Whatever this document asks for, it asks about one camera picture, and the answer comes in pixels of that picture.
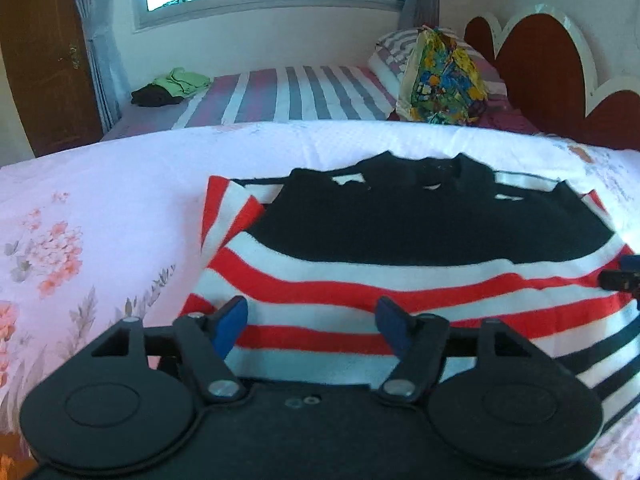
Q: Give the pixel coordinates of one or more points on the white floral bedspread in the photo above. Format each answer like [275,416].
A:
[91,234]

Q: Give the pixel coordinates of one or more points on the striped red black white sweater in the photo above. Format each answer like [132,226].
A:
[314,251]

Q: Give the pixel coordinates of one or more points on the grey left curtain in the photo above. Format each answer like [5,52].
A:
[109,80]

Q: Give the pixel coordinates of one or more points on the brown wooden door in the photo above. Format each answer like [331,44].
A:
[44,53]

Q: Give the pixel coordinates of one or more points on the striped pillow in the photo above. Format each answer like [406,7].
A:
[392,52]

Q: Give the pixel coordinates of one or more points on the striped purple bed sheet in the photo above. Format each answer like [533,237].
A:
[273,95]

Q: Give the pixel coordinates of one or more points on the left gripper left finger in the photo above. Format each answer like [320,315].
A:
[204,342]

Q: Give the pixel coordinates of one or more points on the black folded garment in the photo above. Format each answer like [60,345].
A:
[153,95]

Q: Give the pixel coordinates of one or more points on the colourful patterned pillow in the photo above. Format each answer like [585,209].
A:
[441,84]

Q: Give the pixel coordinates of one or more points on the green folded garment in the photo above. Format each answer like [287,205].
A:
[180,83]

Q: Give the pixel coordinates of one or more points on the red white scalloped headboard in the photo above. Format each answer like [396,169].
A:
[551,77]

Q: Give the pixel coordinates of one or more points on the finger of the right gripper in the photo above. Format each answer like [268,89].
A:
[626,278]

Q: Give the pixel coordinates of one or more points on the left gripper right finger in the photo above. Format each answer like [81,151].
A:
[419,344]

